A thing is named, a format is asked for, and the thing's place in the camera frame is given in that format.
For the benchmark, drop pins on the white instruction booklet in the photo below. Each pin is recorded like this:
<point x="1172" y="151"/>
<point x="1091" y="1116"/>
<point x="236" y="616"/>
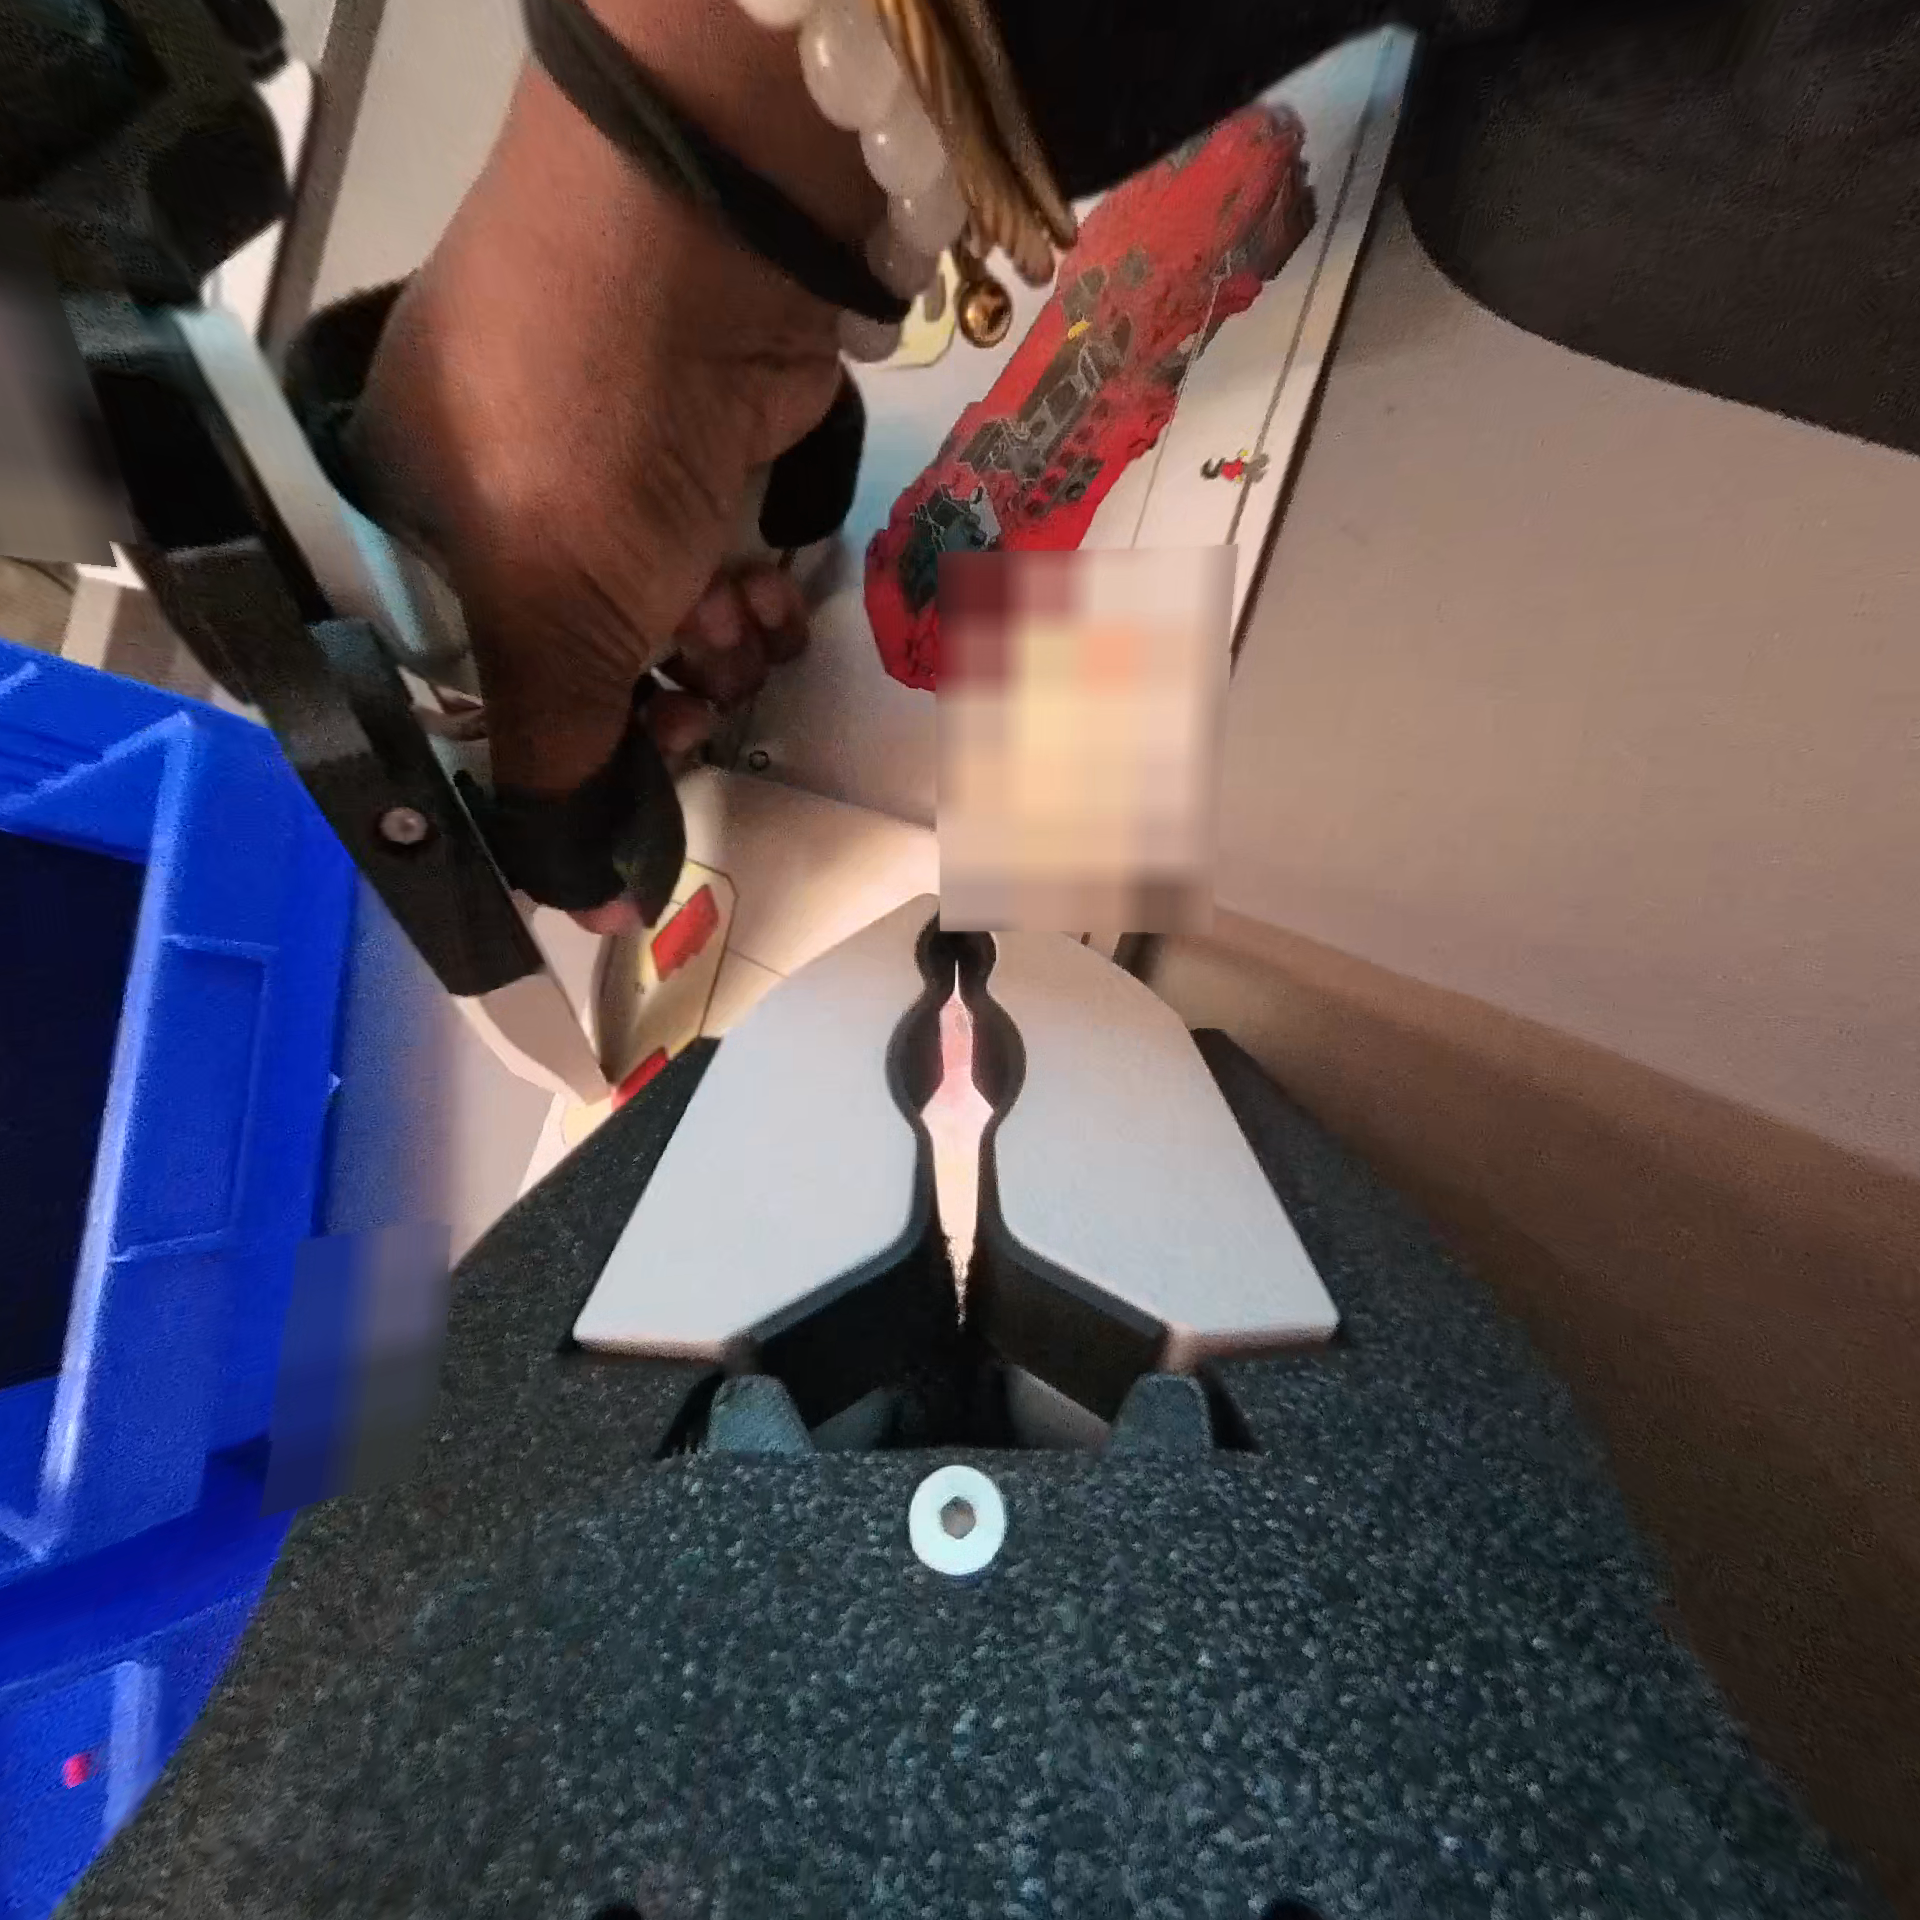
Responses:
<point x="811" y="869"/>

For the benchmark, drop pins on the black foam pad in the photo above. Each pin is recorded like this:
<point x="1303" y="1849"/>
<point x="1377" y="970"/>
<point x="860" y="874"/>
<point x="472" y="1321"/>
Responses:
<point x="1680" y="226"/>

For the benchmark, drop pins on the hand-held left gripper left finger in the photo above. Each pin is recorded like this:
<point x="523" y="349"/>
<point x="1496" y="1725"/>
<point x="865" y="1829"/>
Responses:
<point x="747" y="1170"/>

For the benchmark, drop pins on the person's right forearm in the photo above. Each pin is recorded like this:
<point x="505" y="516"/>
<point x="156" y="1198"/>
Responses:
<point x="707" y="78"/>

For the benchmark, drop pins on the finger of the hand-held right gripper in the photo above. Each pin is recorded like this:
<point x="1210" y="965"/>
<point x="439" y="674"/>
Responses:
<point x="534" y="1036"/>

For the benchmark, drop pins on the black wristband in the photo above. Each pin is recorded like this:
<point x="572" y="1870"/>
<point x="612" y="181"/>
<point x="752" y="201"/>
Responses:
<point x="720" y="205"/>

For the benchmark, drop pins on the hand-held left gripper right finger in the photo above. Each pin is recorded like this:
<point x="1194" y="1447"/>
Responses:
<point x="1169" y="1186"/>

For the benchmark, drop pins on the person's right hand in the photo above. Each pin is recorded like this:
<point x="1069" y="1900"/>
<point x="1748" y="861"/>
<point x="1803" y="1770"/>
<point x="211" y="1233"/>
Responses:
<point x="597" y="452"/>

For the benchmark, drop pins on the blue plastic bin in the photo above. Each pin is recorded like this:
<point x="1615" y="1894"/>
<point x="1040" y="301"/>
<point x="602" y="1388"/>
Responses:
<point x="180" y="973"/>

